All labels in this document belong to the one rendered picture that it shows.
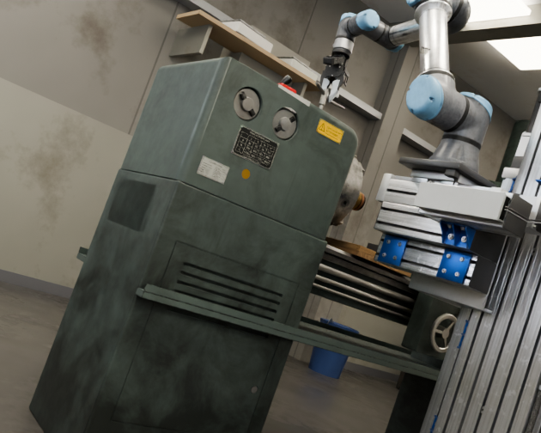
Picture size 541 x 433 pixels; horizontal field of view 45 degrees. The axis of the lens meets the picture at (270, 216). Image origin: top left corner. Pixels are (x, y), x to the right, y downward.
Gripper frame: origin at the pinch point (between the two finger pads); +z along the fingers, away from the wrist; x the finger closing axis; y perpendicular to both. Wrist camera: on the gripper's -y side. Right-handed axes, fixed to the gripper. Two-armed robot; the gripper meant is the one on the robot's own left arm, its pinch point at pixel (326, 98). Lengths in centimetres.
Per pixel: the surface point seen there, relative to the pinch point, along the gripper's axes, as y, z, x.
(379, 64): 350, -183, 97
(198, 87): -59, 25, 17
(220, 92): -61, 27, 8
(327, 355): 335, 98, 72
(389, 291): 33, 63, -33
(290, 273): -19, 69, -11
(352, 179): 1.5, 29.0, -17.1
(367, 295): 25, 67, -27
